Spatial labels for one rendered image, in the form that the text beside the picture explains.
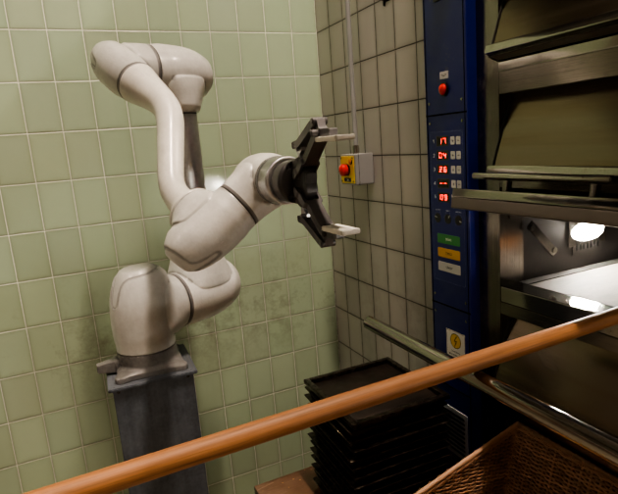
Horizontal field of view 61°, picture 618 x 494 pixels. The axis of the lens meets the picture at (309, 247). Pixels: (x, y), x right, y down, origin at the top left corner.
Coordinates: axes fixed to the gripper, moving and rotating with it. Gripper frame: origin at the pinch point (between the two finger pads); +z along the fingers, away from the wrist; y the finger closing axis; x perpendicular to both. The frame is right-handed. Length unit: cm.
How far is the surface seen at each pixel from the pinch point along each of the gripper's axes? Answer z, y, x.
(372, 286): -86, 44, -56
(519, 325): -22, 41, -58
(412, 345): -10.2, 32.3, -17.8
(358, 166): -81, 2, -50
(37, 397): -117, 68, 54
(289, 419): 7.3, 29.1, 14.6
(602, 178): 7.8, 3.3, -44.8
